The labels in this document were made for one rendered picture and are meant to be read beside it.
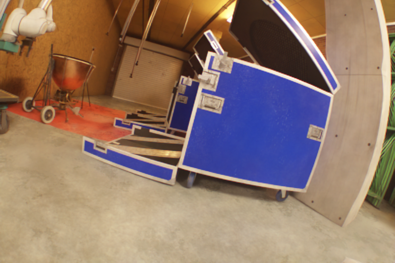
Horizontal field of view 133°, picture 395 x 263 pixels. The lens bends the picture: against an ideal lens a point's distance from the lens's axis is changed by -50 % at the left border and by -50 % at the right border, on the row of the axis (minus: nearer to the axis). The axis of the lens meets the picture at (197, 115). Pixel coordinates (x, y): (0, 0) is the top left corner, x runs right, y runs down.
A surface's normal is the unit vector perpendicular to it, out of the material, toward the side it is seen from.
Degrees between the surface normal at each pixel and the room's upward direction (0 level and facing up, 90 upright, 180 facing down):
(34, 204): 0
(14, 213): 0
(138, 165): 90
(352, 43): 90
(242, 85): 90
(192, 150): 90
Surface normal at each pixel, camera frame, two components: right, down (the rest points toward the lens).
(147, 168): -0.05, 0.04
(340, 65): -0.92, -0.22
